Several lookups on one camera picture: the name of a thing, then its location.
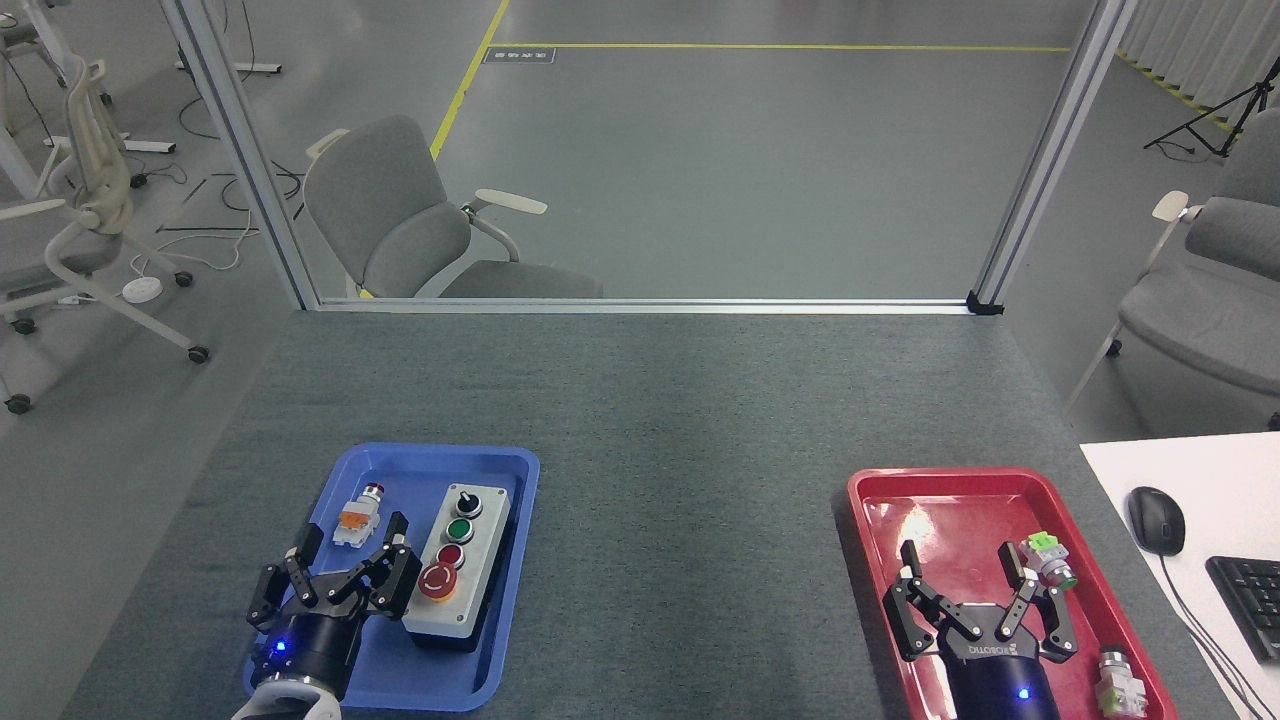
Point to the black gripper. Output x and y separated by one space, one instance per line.
1000 680
310 650

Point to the grey control box with buttons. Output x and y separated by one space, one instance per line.
475 580

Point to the red plastic tray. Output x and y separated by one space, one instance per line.
960 510

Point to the blue plastic tray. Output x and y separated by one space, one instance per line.
430 680

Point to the black computer mouse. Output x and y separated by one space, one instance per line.
1157 520

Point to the black keyboard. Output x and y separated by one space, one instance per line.
1250 600

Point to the white desk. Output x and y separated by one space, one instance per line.
1210 470

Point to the white round floor puck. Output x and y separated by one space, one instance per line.
142 290

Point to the grey chair with white armrests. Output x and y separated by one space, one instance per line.
400 230

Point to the grey upholstered armchair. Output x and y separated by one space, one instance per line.
1210 310

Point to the white mesh office chair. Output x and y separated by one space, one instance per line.
90 190

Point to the white table foot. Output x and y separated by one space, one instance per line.
130 146
240 68

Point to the black tripod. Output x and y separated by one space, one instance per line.
1225 115

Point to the dark floor sign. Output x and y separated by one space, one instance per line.
519 56

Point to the red push button switch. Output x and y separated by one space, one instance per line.
358 520

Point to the green push button switch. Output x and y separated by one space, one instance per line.
1118 685
1045 558

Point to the black corner bracket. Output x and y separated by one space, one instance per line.
985 303

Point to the silver aluminium rail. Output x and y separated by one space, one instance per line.
640 306

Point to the silver aluminium post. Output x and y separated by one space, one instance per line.
240 150
1055 150

